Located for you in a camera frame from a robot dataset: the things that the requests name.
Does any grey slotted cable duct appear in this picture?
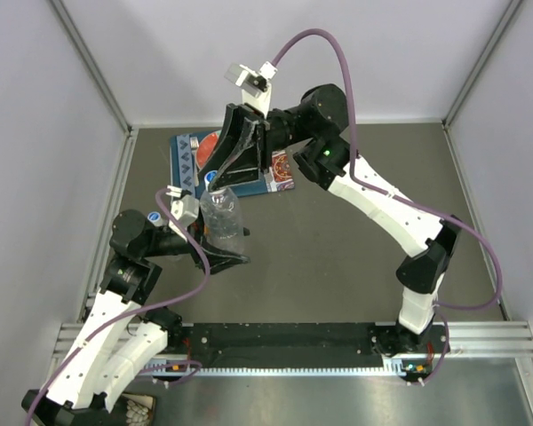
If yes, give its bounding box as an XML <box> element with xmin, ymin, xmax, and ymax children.
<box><xmin>138</xmin><ymin>358</ymin><xmax>432</xmax><ymax>379</ymax></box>

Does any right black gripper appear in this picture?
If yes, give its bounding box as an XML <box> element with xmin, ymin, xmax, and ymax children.
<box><xmin>200</xmin><ymin>106</ymin><xmax>314</xmax><ymax>195</ymax></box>

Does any clear bottle orange base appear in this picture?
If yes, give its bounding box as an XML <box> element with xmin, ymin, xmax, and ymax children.
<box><xmin>200</xmin><ymin>187</ymin><xmax>244</xmax><ymax>254</ymax></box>

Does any silver fork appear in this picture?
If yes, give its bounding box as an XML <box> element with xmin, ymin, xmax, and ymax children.
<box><xmin>189</xmin><ymin>136</ymin><xmax>199</xmax><ymax>187</ymax></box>

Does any blue patterned placemat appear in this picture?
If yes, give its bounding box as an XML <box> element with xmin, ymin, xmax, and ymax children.
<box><xmin>170</xmin><ymin>130</ymin><xmax>269</xmax><ymax>198</ymax></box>

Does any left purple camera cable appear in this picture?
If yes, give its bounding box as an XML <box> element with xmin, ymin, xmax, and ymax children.
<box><xmin>24</xmin><ymin>188</ymin><xmax>212</xmax><ymax>426</ymax></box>

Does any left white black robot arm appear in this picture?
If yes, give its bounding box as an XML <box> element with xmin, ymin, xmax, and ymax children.
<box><xmin>21</xmin><ymin>209</ymin><xmax>250</xmax><ymax>425</ymax></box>

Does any aluminium frame rail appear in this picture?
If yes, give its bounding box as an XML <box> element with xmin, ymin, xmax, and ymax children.
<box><xmin>52</xmin><ymin>321</ymin><xmax>533</xmax><ymax>359</ymax></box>

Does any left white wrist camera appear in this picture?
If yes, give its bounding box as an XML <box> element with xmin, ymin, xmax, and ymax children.
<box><xmin>166</xmin><ymin>185</ymin><xmax>199</xmax><ymax>241</ymax></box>

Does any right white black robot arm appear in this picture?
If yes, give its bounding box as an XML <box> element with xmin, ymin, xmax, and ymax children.
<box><xmin>199</xmin><ymin>83</ymin><xmax>459</xmax><ymax>355</ymax></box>

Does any red teal patterned plate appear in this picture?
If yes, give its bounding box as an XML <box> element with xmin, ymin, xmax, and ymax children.
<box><xmin>195</xmin><ymin>130</ymin><xmax>221</xmax><ymax>169</ymax></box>

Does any floral patterned box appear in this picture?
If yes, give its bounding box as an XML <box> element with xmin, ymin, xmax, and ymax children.
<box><xmin>111</xmin><ymin>393</ymin><xmax>156</xmax><ymax>426</ymax></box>

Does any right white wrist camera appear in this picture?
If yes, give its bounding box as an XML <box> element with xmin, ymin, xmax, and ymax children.
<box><xmin>225</xmin><ymin>61</ymin><xmax>278</xmax><ymax>118</ymax></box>

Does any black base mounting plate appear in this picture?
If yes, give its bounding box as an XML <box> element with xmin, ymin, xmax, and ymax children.
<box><xmin>170</xmin><ymin>322</ymin><xmax>447</xmax><ymax>367</ymax></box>

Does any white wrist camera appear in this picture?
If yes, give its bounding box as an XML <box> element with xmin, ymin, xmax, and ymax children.
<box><xmin>166</xmin><ymin>185</ymin><xmax>199</xmax><ymax>241</ymax></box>
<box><xmin>225</xmin><ymin>61</ymin><xmax>278</xmax><ymax>118</ymax></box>

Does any colourful mandala napkin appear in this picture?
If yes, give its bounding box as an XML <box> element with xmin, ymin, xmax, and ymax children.
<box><xmin>264</xmin><ymin>151</ymin><xmax>295</xmax><ymax>193</ymax></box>

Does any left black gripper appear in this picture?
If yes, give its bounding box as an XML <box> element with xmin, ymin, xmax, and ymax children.
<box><xmin>144</xmin><ymin>197</ymin><xmax>251</xmax><ymax>272</ymax></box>

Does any white bottle cap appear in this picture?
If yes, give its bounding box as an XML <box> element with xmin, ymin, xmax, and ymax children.
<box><xmin>204</xmin><ymin>170</ymin><xmax>218</xmax><ymax>190</ymax></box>

